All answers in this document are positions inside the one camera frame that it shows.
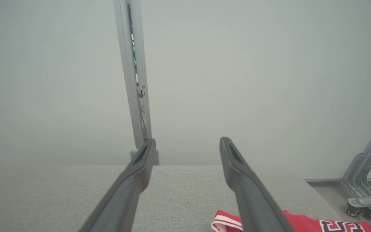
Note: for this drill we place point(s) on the grey braced leg with casters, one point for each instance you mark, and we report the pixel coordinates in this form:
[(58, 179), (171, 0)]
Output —
[(366, 180)]

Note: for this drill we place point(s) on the grey partition post with foot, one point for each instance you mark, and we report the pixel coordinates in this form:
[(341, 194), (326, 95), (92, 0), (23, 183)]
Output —
[(133, 80)]

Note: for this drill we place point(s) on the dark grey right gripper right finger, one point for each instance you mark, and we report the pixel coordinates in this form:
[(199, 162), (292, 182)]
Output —
[(253, 199)]

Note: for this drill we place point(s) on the red and white jersey garment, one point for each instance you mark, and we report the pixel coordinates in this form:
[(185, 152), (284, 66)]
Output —
[(304, 224)]

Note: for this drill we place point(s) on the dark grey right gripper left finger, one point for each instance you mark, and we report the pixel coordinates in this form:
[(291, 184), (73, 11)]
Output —
[(124, 193)]

